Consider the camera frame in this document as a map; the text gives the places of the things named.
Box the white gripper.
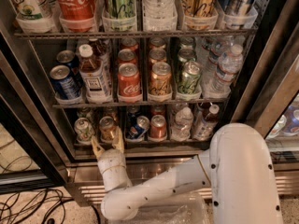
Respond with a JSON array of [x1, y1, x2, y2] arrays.
[[91, 127, 132, 192]]

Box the orange can bottom shelf front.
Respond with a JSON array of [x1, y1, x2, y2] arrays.
[[99, 116, 117, 141]]

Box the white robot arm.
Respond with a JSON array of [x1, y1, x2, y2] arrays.
[[92, 123, 283, 224]]

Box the green white can bottom shelf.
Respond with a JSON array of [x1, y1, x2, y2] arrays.
[[74, 118, 95, 142]]

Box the blue pepsi can tilted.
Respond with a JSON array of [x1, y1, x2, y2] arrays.
[[126, 116, 150, 140]]

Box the orange can bottom shelf rear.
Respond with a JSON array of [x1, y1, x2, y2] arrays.
[[104, 106, 118, 120]]

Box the stainless fridge base grille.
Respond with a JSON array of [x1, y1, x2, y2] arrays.
[[66, 157, 299, 206]]

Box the red can bottom shelf front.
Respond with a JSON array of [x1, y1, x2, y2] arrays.
[[149, 115, 166, 139]]

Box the red coke can middle front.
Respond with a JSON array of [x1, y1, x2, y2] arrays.
[[118, 63, 140, 97]]

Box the red coke can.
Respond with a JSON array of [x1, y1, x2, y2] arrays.
[[117, 49, 137, 64], [118, 63, 140, 97]]

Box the blue can middle shelf front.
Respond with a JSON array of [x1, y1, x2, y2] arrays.
[[50, 65, 79, 100]]

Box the water bottle bottom shelf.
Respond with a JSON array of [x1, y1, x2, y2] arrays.
[[171, 107, 193, 141]]

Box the water bottle shelf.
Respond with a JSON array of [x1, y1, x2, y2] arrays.
[[212, 44, 243, 92], [171, 107, 193, 141], [143, 0, 175, 19]]

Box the left fridge door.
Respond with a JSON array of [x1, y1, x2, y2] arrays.
[[0, 35, 67, 194]]

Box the tea bottle middle shelf front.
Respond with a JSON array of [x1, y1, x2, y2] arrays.
[[78, 44, 110, 98]]

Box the tea bottle shelf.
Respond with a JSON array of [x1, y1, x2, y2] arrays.
[[192, 105, 220, 141], [78, 44, 110, 98]]

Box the orange lacroix can middle front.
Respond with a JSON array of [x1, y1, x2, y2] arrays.
[[149, 62, 172, 96]]

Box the blue can middle shelf rear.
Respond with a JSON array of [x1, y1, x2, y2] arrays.
[[56, 50, 80, 79]]

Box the tea bottle bottom shelf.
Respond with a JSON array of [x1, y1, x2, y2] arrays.
[[192, 105, 220, 141]]

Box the green lacroix can middle front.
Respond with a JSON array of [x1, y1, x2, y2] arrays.
[[178, 61, 202, 94]]

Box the green lacroix can top shelf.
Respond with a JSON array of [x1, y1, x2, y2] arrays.
[[105, 0, 135, 20]]

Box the water bottle middle shelf front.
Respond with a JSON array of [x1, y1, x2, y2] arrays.
[[212, 44, 243, 92]]

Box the coca-cola can top shelf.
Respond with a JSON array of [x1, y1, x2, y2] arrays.
[[58, 0, 96, 21]]

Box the water bottle top shelf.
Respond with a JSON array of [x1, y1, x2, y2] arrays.
[[143, 0, 175, 19]]

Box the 7up can top shelf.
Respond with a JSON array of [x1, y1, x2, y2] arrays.
[[11, 0, 51, 20]]

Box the right glass fridge door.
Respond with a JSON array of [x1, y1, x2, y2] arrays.
[[214, 0, 299, 173]]

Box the clear plastic bin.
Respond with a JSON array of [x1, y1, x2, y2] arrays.
[[108, 192, 210, 224]]

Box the black floor cables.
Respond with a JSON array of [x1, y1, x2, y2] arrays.
[[0, 137, 101, 224]]

